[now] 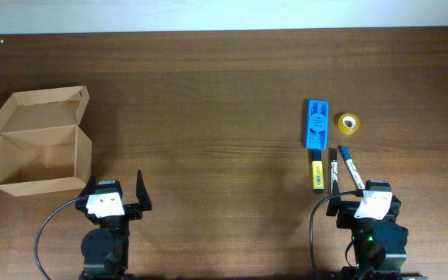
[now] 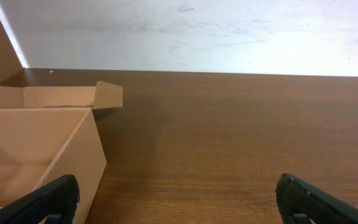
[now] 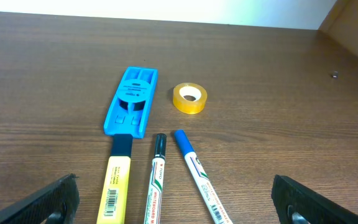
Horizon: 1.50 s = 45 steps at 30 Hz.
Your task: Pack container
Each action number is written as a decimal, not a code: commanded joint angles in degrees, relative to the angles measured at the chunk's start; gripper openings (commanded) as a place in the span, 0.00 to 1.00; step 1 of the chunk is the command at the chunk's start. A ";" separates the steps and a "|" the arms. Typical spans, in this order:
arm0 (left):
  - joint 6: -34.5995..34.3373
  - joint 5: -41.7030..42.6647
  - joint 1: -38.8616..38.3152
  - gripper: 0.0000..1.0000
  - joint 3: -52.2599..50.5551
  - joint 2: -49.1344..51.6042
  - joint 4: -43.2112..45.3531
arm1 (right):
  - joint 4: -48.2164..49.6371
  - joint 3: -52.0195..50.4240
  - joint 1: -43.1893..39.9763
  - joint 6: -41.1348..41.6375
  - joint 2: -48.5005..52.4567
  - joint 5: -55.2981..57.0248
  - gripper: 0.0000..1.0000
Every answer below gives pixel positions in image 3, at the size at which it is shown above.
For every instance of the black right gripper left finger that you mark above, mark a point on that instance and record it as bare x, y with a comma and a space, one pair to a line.
56, 203

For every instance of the blue cap whiteboard marker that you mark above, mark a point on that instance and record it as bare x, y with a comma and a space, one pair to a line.
209, 195

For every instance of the blue plastic tape dispenser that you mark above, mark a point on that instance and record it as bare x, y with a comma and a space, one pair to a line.
130, 107

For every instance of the small dark screw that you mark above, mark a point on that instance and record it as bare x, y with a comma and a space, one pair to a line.
335, 74

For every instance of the yellow adhesive tape roll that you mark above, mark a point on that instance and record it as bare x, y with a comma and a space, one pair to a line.
189, 98

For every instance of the black cap whiteboard marker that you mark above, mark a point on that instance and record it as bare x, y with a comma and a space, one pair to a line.
155, 189

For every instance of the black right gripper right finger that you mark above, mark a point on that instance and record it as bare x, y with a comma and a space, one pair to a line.
296, 203

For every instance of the yellow highlighter black cap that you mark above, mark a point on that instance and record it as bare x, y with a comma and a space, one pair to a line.
112, 208

